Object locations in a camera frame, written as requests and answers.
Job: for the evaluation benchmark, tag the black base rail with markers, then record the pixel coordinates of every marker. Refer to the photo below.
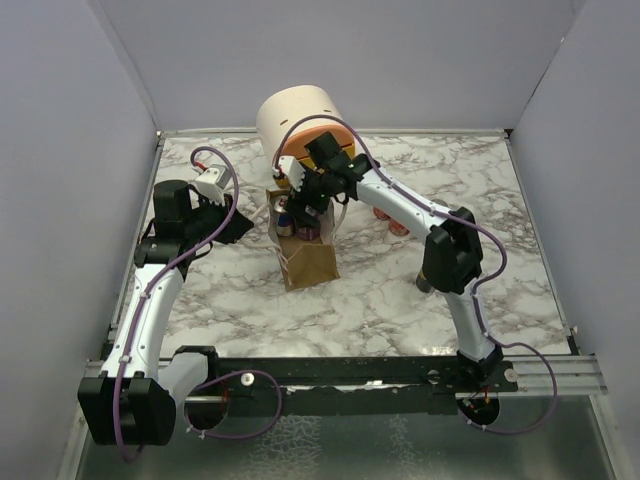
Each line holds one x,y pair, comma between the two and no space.
340,386

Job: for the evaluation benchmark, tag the black yellow can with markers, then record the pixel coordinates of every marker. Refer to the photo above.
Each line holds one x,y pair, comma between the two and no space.
422,283

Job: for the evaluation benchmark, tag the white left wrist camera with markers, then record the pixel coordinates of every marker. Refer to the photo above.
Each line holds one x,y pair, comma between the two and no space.
213,182

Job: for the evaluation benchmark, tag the red cola can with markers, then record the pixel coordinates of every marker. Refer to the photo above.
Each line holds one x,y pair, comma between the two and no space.
381,214
398,229

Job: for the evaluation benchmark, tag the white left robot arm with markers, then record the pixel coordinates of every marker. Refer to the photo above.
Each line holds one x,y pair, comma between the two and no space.
134,401

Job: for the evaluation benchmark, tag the cream round drawer cabinet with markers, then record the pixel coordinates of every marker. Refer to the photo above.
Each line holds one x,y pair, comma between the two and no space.
284,108

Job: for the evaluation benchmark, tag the silver blue energy drink can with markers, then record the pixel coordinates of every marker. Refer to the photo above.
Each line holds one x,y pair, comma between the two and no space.
284,221

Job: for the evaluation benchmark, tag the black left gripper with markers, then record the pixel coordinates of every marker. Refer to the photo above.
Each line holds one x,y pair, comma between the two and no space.
239,225

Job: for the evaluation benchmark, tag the red cola can front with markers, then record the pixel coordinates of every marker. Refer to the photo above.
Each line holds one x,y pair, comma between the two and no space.
398,229

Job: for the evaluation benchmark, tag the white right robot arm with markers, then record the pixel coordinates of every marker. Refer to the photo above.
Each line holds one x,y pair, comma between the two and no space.
452,251

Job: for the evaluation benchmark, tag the brown canvas bag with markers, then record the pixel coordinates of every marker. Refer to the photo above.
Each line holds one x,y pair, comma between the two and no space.
303,263

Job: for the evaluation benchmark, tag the purple fanta can front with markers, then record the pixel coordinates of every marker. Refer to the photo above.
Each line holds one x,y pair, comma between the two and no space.
306,232

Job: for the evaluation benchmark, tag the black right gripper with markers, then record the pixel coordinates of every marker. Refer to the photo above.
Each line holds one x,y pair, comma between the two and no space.
299,200

